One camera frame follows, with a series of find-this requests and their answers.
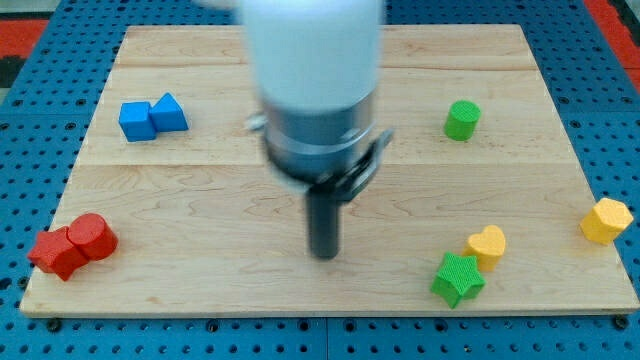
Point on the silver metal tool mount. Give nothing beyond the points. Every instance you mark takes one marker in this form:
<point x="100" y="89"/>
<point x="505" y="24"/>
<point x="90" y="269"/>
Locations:
<point x="331" y="152"/>

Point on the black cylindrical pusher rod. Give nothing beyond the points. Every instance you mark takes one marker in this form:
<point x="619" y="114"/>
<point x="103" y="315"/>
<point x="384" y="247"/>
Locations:
<point x="323" y="223"/>

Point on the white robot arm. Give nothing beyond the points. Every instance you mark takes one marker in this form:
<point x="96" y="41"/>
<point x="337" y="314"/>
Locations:
<point x="315" y="65"/>

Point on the green star block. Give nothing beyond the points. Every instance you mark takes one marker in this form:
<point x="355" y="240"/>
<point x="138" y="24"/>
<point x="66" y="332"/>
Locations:
<point x="457" y="278"/>

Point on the yellow heart block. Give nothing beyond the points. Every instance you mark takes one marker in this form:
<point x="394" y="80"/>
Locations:
<point x="488" y="246"/>

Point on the red star block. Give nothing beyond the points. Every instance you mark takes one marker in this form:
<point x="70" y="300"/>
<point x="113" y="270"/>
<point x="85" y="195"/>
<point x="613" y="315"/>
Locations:
<point x="54" y="253"/>

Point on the green cylinder block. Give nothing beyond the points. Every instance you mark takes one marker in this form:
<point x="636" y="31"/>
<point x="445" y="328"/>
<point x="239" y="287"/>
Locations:
<point x="461" y="121"/>

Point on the wooden board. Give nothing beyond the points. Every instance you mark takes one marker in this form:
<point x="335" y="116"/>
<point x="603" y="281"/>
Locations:
<point x="474" y="210"/>

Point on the blue triangular prism block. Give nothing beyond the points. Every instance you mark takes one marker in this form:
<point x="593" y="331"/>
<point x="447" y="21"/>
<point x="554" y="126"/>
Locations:
<point x="167" y="115"/>

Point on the blue cube block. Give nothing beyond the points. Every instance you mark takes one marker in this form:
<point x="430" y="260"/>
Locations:
<point x="135" y="121"/>

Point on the red cylinder block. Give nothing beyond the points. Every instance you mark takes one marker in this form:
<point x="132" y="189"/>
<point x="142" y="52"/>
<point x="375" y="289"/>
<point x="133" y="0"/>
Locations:
<point x="92" y="235"/>

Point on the yellow hexagon block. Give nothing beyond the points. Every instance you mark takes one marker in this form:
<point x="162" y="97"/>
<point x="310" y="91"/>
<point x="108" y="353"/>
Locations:
<point x="606" y="220"/>

